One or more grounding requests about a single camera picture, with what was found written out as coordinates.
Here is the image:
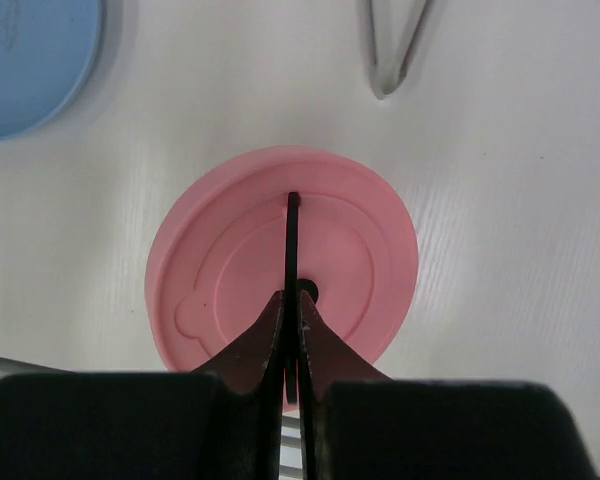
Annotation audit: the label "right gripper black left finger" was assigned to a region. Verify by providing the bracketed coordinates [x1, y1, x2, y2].
[0, 293, 283, 479]

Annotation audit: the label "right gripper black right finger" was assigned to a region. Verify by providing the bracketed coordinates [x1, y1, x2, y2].
[298, 294, 597, 479]

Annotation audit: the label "pink round lid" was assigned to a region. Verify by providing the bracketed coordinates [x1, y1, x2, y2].
[145, 146, 418, 371]

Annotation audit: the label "metal tongs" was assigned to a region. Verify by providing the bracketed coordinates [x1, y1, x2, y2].
[357, 0, 434, 100]

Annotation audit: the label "blue plastic plate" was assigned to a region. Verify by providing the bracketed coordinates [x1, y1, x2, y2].
[0, 1, 105, 141]

